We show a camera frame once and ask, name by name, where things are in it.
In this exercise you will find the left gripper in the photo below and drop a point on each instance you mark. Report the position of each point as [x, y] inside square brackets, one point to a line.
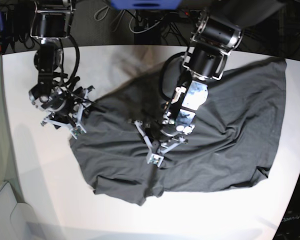
[162, 143]

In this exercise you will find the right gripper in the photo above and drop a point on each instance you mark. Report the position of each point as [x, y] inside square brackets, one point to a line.
[70, 116]

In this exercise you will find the dark grey t-shirt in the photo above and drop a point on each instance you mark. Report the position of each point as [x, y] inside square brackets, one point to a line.
[233, 144]

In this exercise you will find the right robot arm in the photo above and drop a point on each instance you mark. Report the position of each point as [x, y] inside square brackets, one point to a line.
[50, 26]

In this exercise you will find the grey chair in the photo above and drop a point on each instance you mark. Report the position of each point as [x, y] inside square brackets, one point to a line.
[17, 220]

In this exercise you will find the blue box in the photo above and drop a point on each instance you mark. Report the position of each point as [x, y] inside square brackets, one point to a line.
[145, 4]

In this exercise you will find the black power strip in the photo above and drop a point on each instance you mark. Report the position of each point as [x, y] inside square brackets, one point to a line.
[188, 13]

